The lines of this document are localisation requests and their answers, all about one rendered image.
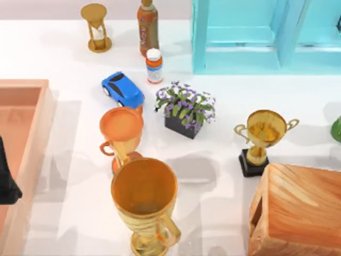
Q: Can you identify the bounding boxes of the blue toy car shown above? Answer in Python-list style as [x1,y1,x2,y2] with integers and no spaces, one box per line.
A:
[101,71,145,108]

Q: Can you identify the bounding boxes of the large golden trophy cup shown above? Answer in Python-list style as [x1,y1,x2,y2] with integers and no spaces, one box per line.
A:
[110,157,182,256]

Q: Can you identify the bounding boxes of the golden hourglass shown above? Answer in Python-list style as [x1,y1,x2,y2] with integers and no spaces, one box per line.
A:
[80,3,113,53]

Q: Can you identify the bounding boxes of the salmon-coloured shallow box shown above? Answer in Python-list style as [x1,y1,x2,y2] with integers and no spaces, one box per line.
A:
[0,79,56,256]

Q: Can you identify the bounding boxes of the orange trophy cup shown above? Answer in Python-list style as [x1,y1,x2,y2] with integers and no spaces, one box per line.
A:
[99,106,145,175]

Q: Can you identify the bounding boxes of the wooden box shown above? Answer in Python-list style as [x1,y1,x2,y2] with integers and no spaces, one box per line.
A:
[248,163,341,256]

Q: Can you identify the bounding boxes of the orange and white pill bottle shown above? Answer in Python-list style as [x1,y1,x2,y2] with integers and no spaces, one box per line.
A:
[145,47,164,85]

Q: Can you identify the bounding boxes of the light blue rack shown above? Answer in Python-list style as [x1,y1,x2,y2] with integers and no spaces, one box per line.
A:
[191,0,341,76]

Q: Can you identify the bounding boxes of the golden trophy on black base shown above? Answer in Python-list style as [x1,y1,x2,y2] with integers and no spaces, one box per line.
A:
[233,109,300,178]

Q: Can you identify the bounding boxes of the brown drink bottle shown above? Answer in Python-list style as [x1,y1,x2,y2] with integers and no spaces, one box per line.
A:
[136,0,160,58]

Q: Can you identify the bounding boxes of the green object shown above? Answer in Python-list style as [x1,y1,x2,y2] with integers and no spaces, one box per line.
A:
[330,115,341,143]

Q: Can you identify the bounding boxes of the purple flowers in black pot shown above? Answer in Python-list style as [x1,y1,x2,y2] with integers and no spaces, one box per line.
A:
[154,81,217,140]

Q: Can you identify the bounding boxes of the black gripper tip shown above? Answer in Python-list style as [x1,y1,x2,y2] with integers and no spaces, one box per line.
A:
[0,137,23,205]

